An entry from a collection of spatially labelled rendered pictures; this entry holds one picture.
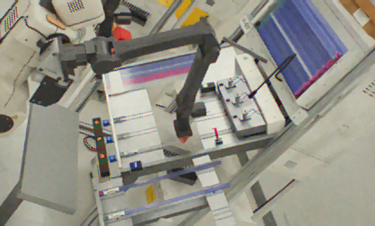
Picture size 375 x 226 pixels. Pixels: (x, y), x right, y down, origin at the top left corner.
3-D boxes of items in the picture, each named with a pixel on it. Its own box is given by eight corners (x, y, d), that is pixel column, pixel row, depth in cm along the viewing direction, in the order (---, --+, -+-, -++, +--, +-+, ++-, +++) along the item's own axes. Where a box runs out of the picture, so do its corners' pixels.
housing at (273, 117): (266, 144, 226) (267, 124, 216) (234, 75, 259) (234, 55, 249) (283, 140, 227) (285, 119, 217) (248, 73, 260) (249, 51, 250)
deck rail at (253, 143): (122, 180, 217) (120, 172, 212) (122, 177, 218) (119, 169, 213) (276, 144, 224) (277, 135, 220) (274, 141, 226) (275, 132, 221)
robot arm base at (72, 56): (56, 36, 159) (60, 59, 152) (81, 31, 161) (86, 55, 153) (60, 56, 166) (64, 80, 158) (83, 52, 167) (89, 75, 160)
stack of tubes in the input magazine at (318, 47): (294, 97, 210) (341, 52, 197) (255, 28, 244) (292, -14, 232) (312, 106, 217) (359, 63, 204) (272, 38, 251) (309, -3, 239)
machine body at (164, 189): (98, 265, 264) (164, 200, 235) (84, 166, 311) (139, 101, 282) (189, 279, 301) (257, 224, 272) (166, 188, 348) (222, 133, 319)
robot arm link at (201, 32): (213, 9, 167) (222, 30, 162) (213, 35, 179) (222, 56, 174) (83, 39, 162) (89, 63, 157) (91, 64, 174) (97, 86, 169)
